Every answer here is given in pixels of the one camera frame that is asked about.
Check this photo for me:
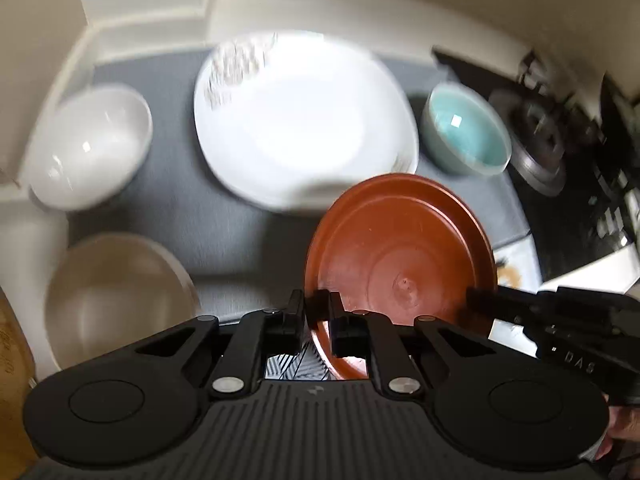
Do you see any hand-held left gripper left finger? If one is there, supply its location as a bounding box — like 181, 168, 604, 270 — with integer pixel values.
132, 289, 307, 401

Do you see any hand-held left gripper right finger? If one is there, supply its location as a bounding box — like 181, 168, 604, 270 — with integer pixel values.
320, 290, 507, 401

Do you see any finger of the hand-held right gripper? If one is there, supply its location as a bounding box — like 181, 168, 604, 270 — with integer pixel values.
466, 286, 540, 327

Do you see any brown round plate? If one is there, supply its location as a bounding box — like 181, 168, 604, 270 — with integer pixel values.
304, 173, 498, 381

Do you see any teal glazed bowl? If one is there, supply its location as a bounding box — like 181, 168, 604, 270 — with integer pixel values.
420, 81, 513, 177

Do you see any beige bowl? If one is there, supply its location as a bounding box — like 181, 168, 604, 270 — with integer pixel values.
44, 232, 201, 371

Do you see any white square plate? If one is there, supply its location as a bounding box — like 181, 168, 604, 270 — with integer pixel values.
194, 30, 420, 213

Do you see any white bowl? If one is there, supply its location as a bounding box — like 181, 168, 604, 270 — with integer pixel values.
25, 85, 153, 211

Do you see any person's right hand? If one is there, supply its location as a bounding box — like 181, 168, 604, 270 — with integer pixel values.
595, 402, 640, 461

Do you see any black gas stove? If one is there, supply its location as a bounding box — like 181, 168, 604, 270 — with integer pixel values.
432, 47, 640, 283

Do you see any grey and white printed mat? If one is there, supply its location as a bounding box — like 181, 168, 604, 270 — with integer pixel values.
62, 47, 543, 381

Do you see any wooden cutting board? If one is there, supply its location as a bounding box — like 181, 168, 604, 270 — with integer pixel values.
0, 287, 38, 466

